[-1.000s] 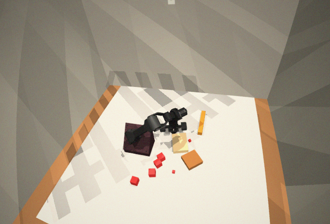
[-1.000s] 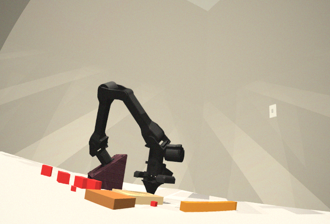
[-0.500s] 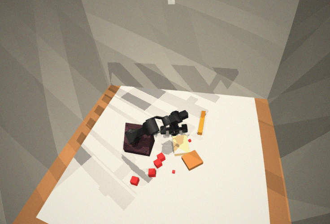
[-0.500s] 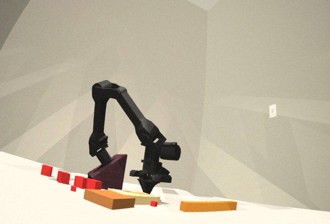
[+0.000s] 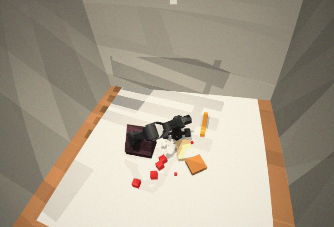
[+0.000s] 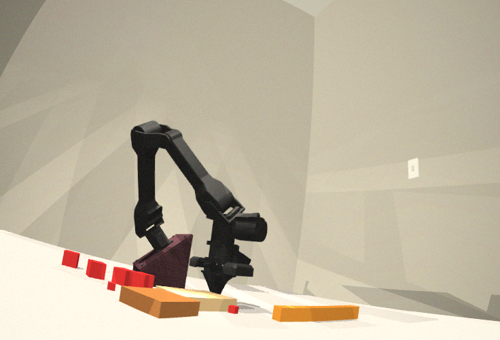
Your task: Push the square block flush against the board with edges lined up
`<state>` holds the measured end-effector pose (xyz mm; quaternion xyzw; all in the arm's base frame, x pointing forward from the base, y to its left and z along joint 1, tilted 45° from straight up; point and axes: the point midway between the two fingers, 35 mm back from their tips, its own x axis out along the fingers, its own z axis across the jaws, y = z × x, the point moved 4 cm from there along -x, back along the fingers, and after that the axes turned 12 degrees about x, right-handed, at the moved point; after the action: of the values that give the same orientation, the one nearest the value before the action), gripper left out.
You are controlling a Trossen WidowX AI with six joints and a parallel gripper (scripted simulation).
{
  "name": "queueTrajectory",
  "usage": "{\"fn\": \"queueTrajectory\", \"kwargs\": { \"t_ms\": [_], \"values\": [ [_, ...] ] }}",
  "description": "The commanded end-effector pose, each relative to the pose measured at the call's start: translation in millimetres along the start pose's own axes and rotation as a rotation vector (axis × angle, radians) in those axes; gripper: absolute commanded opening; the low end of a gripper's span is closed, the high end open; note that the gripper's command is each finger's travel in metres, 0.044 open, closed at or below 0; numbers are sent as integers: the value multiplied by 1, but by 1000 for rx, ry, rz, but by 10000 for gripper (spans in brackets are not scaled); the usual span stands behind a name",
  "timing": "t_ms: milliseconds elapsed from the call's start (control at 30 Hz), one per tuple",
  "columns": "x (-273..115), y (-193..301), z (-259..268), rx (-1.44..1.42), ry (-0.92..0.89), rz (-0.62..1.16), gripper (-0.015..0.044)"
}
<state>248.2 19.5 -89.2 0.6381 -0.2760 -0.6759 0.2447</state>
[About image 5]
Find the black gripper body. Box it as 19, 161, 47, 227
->
163, 128, 191, 139

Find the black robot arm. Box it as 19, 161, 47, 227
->
126, 115, 192, 147

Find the orange long flat board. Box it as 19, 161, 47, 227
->
200, 112, 208, 137

